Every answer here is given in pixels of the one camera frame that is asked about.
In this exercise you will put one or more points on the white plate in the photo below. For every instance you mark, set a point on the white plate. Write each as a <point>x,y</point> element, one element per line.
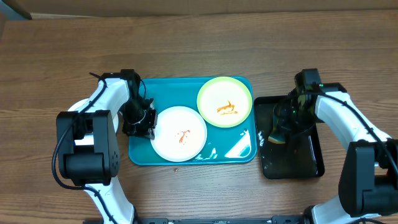
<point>80,103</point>
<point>180,134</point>

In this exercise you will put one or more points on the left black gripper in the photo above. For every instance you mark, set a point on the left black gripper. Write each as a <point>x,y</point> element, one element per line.
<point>146,130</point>

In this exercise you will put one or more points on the teal plastic serving tray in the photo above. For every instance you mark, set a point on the teal plastic serving tray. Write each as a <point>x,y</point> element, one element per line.
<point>223,145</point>

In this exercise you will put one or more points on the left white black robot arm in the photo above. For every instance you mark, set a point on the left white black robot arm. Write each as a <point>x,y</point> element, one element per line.
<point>86,156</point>

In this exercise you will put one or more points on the black water tray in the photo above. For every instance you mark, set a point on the black water tray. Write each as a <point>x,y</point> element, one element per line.
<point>299,158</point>

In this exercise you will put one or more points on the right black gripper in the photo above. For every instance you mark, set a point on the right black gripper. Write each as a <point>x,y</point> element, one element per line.
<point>284,123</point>

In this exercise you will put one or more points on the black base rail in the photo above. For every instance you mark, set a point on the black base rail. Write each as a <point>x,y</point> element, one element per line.
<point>277,219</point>

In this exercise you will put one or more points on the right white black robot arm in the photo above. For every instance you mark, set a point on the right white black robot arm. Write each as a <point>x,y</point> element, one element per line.
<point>368,183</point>

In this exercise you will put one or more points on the green rimmed plate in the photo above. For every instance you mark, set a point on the green rimmed plate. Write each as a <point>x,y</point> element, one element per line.
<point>224,102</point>

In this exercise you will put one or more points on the green yellow scrub sponge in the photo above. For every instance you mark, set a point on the green yellow scrub sponge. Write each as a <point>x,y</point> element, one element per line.
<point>277,134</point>

